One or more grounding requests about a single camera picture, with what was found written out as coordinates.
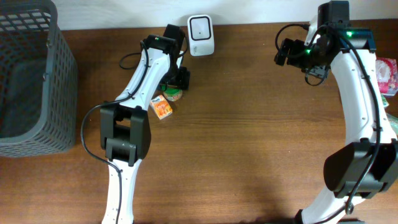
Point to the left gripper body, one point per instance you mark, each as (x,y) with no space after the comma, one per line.
(181,78)

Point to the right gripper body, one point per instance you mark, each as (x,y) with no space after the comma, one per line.
(301,58)

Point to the green lid glass jar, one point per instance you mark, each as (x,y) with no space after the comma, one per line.
(172,94)

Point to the orange tissue pack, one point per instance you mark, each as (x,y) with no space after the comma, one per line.
(161,107)

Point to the red purple pad package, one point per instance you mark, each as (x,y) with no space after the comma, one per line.
(386,72)

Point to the mint green wipes packet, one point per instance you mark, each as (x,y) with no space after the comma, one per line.
(393,122)

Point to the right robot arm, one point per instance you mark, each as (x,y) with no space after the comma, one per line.
(367,164)

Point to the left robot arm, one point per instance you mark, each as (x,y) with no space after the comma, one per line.
(124,126)

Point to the white barcode scanner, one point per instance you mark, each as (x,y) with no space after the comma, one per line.
(201,36)

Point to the grey plastic mesh basket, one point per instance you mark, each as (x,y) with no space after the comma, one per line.
(39,81)

